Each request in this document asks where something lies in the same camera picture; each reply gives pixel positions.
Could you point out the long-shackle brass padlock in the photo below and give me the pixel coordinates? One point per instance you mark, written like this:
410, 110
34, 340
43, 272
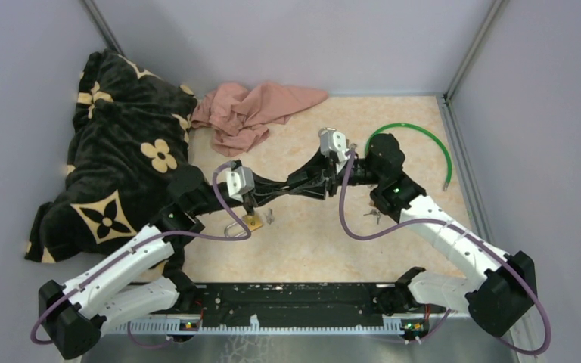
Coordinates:
252, 221

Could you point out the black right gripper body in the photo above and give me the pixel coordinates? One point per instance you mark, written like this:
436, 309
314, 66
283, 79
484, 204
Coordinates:
333, 178

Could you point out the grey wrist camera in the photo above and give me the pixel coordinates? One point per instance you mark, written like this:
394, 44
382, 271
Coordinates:
333, 144
239, 182

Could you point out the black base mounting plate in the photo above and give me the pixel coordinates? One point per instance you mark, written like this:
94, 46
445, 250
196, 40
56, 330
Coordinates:
305, 309

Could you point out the pink crumpled cloth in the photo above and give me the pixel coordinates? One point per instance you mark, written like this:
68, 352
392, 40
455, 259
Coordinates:
240, 117

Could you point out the green cable lock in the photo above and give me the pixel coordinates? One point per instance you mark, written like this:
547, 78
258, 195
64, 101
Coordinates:
430, 135

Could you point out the black floral plush blanket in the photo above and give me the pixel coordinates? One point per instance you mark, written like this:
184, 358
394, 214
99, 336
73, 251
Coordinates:
131, 135

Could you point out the small silver key pair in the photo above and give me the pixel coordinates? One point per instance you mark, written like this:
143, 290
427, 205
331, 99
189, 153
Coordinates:
269, 216

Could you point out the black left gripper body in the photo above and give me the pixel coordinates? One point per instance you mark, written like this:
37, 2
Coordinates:
248, 202

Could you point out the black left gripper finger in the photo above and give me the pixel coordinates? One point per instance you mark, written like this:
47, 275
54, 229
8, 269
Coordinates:
261, 197
265, 185

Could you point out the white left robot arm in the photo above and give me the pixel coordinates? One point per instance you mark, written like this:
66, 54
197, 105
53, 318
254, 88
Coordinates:
75, 315

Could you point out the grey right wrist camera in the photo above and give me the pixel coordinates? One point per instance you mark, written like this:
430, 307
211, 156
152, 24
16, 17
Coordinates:
333, 144

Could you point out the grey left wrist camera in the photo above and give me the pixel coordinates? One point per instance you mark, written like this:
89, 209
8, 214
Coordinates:
239, 182

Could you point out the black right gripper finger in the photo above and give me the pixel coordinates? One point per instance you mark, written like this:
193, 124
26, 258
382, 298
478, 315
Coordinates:
306, 188
311, 173

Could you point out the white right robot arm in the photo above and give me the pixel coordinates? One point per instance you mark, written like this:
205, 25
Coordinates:
497, 289

